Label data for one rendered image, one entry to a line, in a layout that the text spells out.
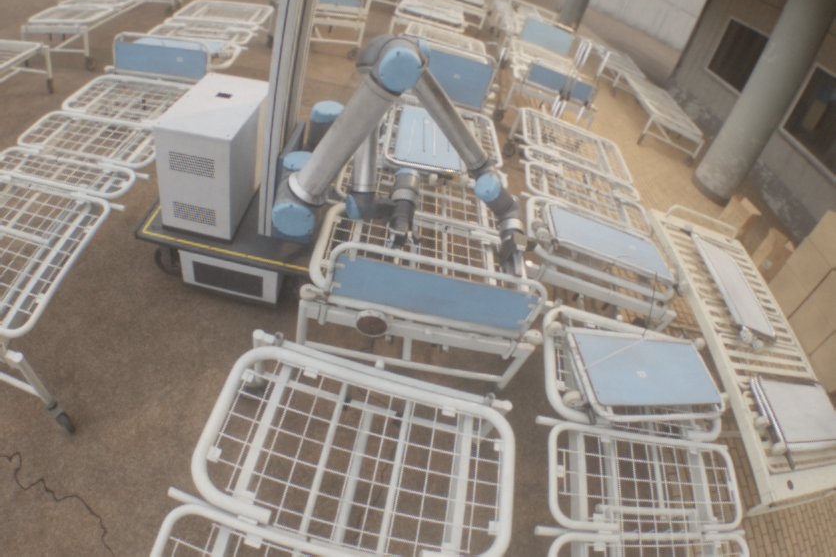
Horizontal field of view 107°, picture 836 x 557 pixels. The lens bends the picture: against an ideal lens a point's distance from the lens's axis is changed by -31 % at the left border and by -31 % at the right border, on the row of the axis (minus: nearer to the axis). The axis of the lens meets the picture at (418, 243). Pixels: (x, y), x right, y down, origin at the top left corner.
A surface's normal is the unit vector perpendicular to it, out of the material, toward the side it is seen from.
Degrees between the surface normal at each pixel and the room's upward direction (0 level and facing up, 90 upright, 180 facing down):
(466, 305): 90
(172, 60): 90
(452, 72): 90
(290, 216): 95
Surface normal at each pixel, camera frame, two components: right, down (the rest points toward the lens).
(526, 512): 0.26, -0.73
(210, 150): -0.02, 0.65
